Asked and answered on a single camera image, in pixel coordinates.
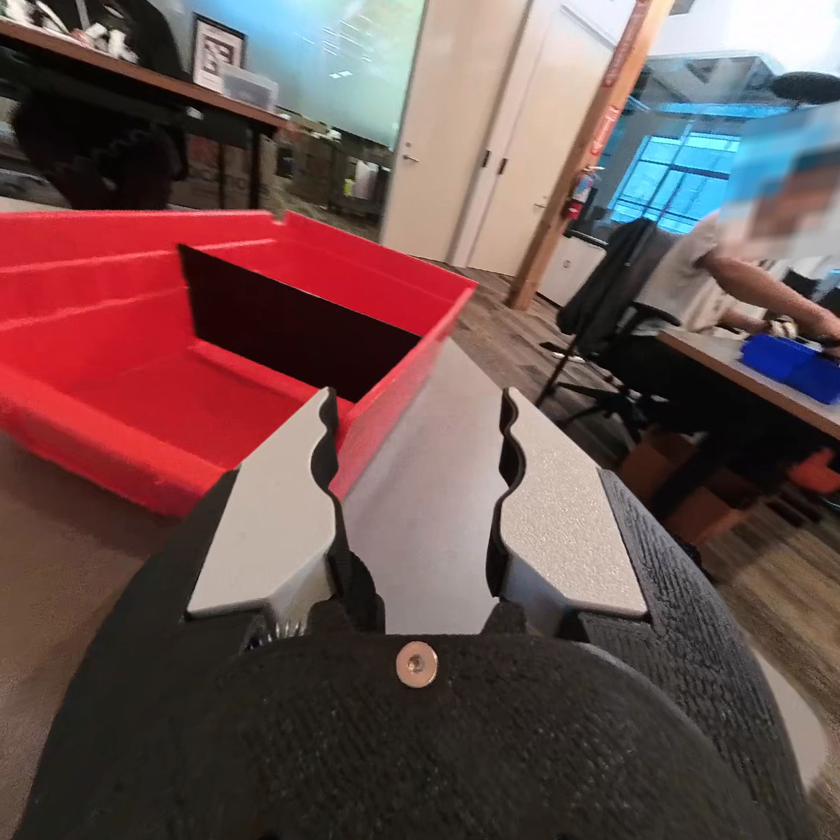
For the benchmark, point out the small clear plastic box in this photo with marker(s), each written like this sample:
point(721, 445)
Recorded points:
point(249, 88)

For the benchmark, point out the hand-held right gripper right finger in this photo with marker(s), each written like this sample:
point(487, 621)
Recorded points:
point(564, 531)

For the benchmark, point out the black office chair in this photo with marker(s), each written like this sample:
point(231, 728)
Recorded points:
point(623, 387)

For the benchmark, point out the brown cardboard box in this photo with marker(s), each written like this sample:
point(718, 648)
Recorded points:
point(709, 512)

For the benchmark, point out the blue plastic bin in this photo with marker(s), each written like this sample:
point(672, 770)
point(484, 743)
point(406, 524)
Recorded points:
point(781, 359)

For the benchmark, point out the red fire extinguisher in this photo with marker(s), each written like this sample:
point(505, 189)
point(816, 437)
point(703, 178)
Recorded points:
point(576, 197)

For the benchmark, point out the black bin divider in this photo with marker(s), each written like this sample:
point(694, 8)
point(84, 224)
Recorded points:
point(289, 321)

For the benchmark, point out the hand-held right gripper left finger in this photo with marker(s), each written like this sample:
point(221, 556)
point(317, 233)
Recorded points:
point(262, 531)

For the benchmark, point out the white door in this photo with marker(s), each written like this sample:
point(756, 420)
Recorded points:
point(531, 131)
point(439, 131)

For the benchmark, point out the white cabinet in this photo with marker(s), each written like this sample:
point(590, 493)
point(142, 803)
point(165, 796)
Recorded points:
point(577, 266)

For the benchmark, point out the long brown edged table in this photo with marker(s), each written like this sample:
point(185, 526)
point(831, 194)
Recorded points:
point(216, 100)

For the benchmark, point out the wooden post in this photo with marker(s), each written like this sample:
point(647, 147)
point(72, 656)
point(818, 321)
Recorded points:
point(577, 164)

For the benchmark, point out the window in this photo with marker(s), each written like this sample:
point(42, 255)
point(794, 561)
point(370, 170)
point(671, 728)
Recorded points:
point(669, 177)

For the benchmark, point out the wood edged desk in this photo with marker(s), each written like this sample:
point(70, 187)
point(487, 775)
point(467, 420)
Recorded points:
point(712, 358)

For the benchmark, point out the framed printed tag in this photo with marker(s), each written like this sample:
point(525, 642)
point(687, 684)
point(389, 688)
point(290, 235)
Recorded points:
point(220, 56)

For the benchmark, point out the black jacket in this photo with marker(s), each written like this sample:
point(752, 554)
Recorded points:
point(617, 282)

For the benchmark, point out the black bag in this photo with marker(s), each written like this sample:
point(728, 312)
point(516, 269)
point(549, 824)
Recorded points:
point(157, 33)

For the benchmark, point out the red plastic bin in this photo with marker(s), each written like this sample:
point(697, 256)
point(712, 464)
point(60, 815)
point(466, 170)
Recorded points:
point(98, 315)

